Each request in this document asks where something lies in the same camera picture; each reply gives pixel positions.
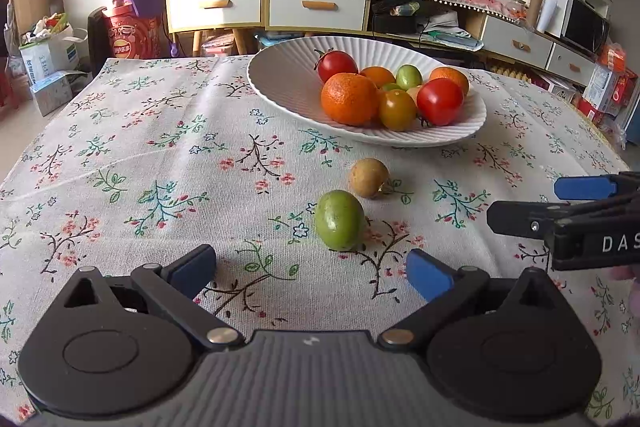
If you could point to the light blue tissue box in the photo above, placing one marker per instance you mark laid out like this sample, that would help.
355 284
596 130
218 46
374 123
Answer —
52 93

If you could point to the yellow egg tray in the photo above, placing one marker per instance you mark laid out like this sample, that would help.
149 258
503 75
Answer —
507 72

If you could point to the grey refrigerator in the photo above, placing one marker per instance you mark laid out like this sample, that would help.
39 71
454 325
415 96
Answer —
630 7

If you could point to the red round drum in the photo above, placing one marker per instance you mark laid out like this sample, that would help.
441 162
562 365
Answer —
127 39

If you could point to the round orange cherry tomato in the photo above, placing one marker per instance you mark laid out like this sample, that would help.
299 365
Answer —
377 76

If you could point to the glass jar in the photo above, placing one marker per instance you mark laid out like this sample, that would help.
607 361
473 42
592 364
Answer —
517 9

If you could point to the pink storage box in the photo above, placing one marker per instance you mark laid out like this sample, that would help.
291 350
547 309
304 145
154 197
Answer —
219 44

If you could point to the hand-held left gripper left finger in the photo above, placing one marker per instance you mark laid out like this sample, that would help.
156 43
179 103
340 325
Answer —
192 271

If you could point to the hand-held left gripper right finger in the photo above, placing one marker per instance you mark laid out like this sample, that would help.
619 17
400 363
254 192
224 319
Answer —
427 274

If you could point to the white paper bag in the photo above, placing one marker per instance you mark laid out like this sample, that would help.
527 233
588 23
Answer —
50 57

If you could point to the white microwave oven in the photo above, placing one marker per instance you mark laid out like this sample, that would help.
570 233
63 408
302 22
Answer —
582 27

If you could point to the clear bin with blue lid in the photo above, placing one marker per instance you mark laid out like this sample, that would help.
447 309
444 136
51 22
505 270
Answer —
272 41

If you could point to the white patterned box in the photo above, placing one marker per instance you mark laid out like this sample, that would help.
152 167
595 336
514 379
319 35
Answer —
560 89

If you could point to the cardboard tube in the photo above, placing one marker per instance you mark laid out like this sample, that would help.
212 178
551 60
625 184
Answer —
536 2

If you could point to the white low cabinet drawer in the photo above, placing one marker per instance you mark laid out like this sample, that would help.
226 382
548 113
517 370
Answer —
571 64
517 42

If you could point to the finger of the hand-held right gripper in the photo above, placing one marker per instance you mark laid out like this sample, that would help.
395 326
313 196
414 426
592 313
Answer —
582 188
515 218

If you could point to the stack of folded papers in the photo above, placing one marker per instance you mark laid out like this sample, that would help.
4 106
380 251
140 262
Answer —
452 38

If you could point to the black bag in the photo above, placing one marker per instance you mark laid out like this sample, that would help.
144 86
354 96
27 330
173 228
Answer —
395 24

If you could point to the floral tablecloth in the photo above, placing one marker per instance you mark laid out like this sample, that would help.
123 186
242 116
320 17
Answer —
150 167

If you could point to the white printed box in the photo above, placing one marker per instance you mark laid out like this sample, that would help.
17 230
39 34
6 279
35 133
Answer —
600 89

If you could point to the white paper roll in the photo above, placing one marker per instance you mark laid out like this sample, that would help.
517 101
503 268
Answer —
546 14

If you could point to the small green jujube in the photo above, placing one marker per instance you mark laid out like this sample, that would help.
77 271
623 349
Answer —
391 87

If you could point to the large orange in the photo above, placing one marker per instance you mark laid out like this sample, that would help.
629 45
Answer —
350 99

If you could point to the low wooden cabinet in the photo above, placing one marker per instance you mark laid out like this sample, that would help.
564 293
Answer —
472 27

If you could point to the white ribbed plate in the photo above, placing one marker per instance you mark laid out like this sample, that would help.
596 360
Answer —
285 77

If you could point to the orange snack packet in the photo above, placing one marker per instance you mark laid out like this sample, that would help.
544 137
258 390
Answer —
612 57

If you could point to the large red tomato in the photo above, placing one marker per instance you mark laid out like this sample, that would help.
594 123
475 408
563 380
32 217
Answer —
440 102

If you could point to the yellow-green cherry tomato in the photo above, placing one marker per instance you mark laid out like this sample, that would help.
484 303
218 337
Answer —
397 111

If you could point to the red gift box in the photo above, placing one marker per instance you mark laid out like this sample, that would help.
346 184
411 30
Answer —
590 112

